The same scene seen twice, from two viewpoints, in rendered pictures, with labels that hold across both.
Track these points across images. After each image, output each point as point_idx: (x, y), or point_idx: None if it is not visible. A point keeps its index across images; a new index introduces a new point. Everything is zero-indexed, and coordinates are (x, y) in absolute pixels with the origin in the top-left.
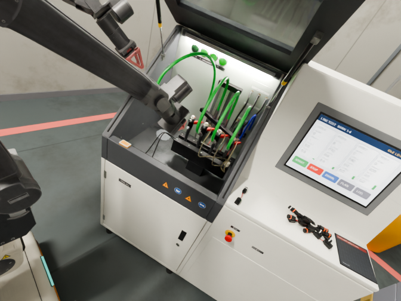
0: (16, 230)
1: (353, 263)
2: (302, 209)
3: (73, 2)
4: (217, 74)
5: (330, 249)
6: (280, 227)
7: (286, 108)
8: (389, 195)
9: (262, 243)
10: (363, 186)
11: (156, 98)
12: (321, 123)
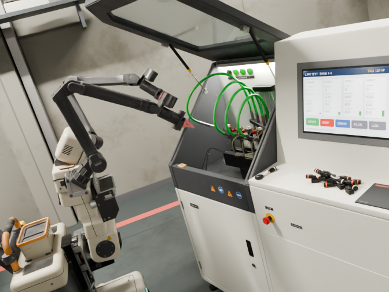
0: (109, 211)
1: (377, 200)
2: (341, 172)
3: (127, 83)
4: (252, 83)
5: (351, 194)
6: (296, 187)
7: (281, 81)
8: None
9: (293, 214)
10: (373, 117)
11: (149, 107)
12: (308, 78)
